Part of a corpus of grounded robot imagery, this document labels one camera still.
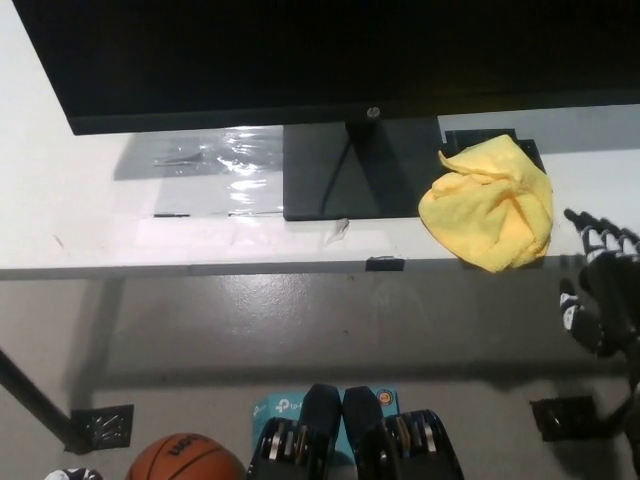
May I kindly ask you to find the clear shiny plastic sheet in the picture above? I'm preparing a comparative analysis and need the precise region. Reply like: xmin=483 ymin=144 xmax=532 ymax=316
xmin=113 ymin=124 xmax=286 ymax=219

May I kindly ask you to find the crumpled clear tape piece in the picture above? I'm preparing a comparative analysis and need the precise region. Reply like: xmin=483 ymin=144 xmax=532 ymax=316
xmin=323 ymin=218 xmax=350 ymax=246

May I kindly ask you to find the black HP monitor with stand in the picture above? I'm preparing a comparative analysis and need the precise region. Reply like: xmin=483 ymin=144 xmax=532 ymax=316
xmin=13 ymin=0 xmax=640 ymax=222

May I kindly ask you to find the yellow microfibre cloth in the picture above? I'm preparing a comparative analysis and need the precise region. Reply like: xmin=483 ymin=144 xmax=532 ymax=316
xmin=418 ymin=133 xmax=555 ymax=274

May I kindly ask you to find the teal tp-link box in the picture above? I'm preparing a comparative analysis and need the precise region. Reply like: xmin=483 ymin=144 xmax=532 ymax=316
xmin=251 ymin=384 xmax=401 ymax=466

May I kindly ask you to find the left black robot body block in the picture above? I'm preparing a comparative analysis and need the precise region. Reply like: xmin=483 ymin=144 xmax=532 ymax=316
xmin=247 ymin=382 xmax=344 ymax=480

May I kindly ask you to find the black perforated tray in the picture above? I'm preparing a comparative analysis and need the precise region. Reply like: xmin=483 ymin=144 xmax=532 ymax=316
xmin=443 ymin=128 xmax=519 ymax=152

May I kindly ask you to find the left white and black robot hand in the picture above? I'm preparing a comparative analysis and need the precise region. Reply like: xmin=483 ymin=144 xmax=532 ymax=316
xmin=44 ymin=467 xmax=104 ymax=480

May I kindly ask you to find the black floor tape patch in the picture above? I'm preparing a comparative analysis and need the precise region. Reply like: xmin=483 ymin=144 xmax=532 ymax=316
xmin=530 ymin=395 xmax=614 ymax=442
xmin=69 ymin=403 xmax=135 ymax=449

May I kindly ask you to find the orange basketball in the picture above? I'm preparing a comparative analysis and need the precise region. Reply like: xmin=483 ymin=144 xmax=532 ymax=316
xmin=124 ymin=432 xmax=246 ymax=480

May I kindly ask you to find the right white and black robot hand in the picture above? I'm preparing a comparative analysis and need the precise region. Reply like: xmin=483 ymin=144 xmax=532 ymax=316
xmin=557 ymin=207 xmax=640 ymax=359

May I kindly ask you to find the black slanted desk leg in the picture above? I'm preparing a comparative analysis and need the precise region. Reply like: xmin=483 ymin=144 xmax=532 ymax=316
xmin=0 ymin=347 xmax=74 ymax=446

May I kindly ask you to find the white desk leg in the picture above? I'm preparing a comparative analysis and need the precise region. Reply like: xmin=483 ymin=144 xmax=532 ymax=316
xmin=69 ymin=278 xmax=125 ymax=407

